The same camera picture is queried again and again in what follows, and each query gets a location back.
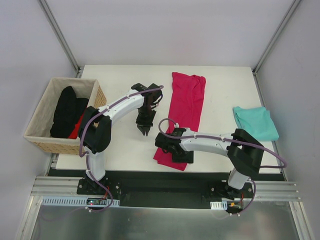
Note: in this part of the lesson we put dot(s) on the left rear aluminium post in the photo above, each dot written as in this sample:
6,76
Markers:
59,34

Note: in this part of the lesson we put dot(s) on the folded teal t shirt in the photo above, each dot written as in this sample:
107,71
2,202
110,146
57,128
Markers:
257,122

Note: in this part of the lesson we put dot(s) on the white cable duct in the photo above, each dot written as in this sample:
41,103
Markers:
219,205
79,202

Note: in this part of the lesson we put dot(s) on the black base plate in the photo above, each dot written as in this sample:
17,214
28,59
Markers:
150,189

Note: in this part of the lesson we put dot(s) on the black t shirt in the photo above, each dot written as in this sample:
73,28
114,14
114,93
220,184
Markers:
68,110

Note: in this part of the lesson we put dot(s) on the pink t shirt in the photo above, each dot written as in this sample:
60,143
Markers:
187,100

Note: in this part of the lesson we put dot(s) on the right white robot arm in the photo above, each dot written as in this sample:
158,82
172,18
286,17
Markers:
242,149

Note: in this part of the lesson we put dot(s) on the right white cable duct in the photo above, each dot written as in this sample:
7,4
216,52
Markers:
219,205

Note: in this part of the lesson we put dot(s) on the aluminium post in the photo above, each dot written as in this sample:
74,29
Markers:
276,35
59,34

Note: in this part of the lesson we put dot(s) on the left white cable duct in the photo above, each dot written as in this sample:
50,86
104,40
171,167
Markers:
79,202

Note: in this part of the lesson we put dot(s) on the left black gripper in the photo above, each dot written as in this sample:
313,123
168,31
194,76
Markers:
144,121

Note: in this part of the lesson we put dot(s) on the right rear aluminium post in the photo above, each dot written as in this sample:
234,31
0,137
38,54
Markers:
276,35

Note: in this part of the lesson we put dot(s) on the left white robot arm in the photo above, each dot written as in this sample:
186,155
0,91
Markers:
95,131

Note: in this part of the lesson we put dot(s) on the aluminium rail frame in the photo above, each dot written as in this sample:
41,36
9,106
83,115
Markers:
275,212

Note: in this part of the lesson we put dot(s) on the red t shirt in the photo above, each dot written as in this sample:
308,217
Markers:
74,133

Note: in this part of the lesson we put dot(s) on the wicker laundry basket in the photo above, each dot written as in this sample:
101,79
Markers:
38,129

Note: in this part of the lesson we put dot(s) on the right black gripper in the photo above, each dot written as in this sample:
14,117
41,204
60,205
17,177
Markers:
182,157

